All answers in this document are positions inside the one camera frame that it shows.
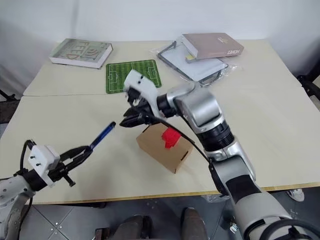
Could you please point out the crumpled clear plastic wrap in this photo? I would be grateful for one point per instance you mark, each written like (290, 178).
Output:
(216, 198)

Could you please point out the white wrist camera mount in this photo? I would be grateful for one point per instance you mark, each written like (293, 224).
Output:
(42, 157)
(140, 83)

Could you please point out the pink-brown book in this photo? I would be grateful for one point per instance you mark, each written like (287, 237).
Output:
(212, 43)

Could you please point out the white tablet with black frame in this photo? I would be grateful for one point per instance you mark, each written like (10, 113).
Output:
(200, 67)

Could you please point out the dark rounded shape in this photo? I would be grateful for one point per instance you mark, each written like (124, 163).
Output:
(132, 228)
(193, 225)

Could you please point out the small yellow note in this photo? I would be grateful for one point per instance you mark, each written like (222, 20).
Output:
(189, 58)

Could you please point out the brown cardboard box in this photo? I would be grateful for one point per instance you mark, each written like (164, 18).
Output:
(155, 147)

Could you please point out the green soccer field mat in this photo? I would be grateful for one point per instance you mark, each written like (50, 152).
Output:
(117, 77)

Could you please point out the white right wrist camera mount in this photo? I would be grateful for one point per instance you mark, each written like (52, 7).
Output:
(140, 83)

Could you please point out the clear plastic bag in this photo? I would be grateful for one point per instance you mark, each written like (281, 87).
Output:
(231, 67)

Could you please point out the blue pen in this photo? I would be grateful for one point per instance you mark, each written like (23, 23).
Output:
(103, 133)

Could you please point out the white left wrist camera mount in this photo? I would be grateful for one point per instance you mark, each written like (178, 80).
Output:
(42, 157)

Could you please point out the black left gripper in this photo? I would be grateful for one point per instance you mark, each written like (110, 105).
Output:
(57, 171)

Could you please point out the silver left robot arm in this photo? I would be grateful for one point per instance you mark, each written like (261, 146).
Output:
(10, 187)

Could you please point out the white shoe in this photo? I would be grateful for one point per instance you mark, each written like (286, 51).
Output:
(296, 195)

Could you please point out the grey-green FEED book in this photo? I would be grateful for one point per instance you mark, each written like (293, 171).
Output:
(75, 50)

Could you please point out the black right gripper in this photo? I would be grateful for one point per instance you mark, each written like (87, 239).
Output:
(143, 111)

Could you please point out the black tripod stand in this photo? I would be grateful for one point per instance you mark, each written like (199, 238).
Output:
(7, 96)

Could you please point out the rusty brown metal bar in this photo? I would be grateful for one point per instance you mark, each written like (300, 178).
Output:
(100, 234)

